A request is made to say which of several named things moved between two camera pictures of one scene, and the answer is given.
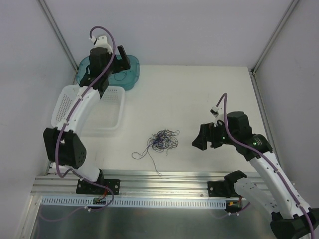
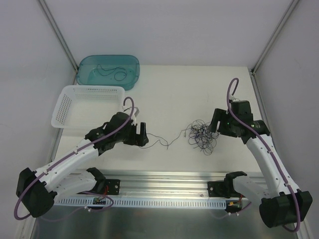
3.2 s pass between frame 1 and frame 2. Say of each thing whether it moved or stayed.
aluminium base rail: stayed
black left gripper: moved
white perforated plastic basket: stayed
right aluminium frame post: stayed
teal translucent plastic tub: stayed
